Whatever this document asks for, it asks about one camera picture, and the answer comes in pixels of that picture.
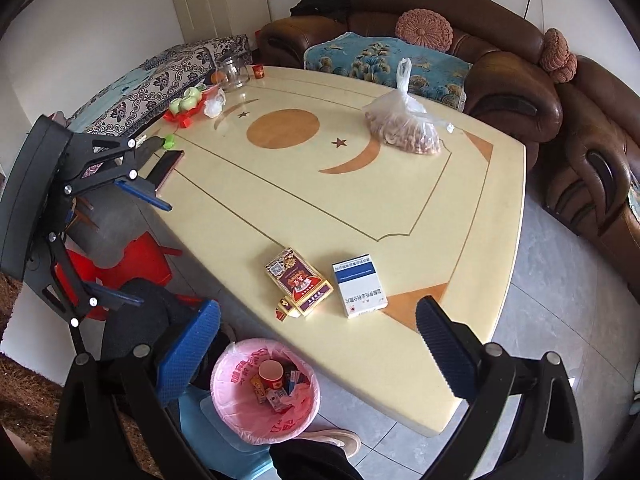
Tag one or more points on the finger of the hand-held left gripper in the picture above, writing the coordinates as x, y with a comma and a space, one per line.
117, 296
145, 195

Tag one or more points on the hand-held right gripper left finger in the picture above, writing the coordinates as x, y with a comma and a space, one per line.
190, 350

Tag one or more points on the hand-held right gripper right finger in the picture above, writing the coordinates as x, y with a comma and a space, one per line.
445, 350

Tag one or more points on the bin with pink liner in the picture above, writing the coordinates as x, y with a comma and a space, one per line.
235, 410

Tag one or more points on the orange carton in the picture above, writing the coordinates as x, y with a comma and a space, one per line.
256, 389

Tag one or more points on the red and white paper cup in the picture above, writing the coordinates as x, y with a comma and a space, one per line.
270, 372

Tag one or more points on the white printed carton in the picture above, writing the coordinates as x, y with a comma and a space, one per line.
275, 401

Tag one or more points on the small red yellow box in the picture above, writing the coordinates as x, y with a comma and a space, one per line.
284, 308

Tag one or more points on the white and blue box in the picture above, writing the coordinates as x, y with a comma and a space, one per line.
357, 285

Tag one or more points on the purple and red box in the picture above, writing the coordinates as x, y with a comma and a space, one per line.
300, 280

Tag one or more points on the black smartphone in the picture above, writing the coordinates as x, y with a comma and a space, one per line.
167, 167

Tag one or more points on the red plastic stool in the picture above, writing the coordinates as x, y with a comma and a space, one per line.
135, 265

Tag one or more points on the wooden chair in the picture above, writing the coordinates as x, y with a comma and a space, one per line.
82, 215

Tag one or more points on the small green plastic object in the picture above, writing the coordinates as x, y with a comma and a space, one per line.
168, 141

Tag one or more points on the red plastic tray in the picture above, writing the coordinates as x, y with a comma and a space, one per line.
186, 119

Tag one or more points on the green apple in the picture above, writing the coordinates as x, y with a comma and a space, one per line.
177, 106
192, 98

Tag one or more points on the light blue plastic stool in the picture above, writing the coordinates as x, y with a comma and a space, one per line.
220, 455

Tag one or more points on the light blue cloth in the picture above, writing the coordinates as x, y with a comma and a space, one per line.
122, 87

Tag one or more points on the crumpled white plastic bag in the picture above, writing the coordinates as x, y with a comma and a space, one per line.
214, 105

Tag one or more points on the patterned daybed cover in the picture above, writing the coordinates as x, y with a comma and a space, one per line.
165, 75

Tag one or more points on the orange fruit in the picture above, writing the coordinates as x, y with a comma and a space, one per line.
216, 78

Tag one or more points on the pale pink shoe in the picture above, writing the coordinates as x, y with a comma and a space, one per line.
340, 442

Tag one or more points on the brown shaggy rug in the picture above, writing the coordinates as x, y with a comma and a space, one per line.
20, 400

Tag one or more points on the glass teapot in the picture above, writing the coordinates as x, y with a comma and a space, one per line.
234, 72

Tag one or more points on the small red cup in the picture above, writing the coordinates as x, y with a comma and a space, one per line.
258, 71

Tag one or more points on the cream door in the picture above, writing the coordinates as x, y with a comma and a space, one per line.
215, 0

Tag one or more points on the clear bag of peanuts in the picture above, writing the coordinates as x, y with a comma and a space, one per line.
405, 130

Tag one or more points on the brown leather armchair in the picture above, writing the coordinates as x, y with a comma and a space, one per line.
590, 170

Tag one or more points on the blue floral sofa cover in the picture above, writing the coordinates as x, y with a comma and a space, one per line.
360, 60

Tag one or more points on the black clothing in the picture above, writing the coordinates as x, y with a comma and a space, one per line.
320, 5

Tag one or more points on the brown leather sofa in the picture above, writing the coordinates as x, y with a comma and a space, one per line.
510, 85

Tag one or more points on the pink round cushion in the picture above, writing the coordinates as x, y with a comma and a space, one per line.
425, 30
567, 71
554, 45

